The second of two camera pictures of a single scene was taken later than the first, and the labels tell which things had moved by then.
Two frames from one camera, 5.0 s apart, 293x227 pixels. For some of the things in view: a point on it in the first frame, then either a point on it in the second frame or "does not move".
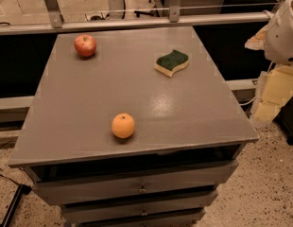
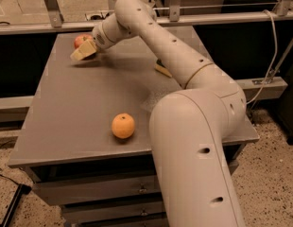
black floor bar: (23, 189) does not move
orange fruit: (123, 125) does not move
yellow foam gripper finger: (275, 87) to (86, 49)
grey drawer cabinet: (131, 128) does not move
